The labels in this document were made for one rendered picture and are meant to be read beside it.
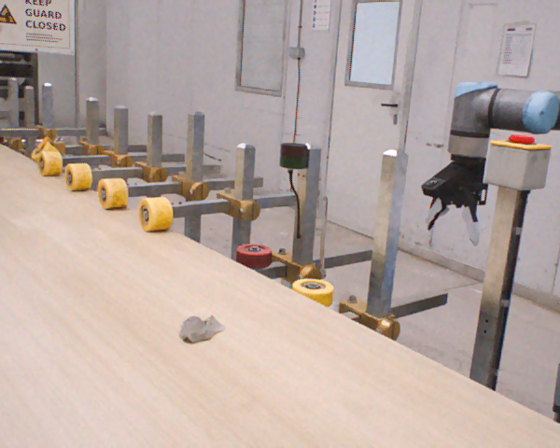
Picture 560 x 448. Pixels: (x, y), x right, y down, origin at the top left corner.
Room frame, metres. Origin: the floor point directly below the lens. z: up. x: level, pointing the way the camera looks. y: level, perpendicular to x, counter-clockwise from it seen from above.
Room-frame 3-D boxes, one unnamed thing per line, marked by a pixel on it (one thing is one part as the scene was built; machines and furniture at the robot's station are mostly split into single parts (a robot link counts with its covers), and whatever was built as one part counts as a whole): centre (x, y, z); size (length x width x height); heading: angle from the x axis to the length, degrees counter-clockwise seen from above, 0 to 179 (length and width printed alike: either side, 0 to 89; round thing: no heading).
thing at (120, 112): (2.17, 0.62, 0.90); 0.04 x 0.04 x 0.48; 40
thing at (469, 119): (1.48, -0.39, 1.25); 0.10 x 0.09 x 0.12; 53
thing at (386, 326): (1.23, -0.17, 0.81); 0.14 x 0.06 x 0.05; 40
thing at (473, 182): (1.48, -0.39, 1.08); 0.09 x 0.08 x 0.12; 126
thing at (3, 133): (2.79, 1.12, 0.95); 0.50 x 0.04 x 0.04; 130
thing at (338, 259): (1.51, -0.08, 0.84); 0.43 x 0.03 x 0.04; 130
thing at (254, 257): (1.37, 0.09, 0.85); 0.08 x 0.08 x 0.11
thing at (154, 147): (1.98, 0.46, 0.90); 0.04 x 0.04 x 0.48; 40
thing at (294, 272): (1.42, -0.01, 0.85); 0.14 x 0.06 x 0.05; 40
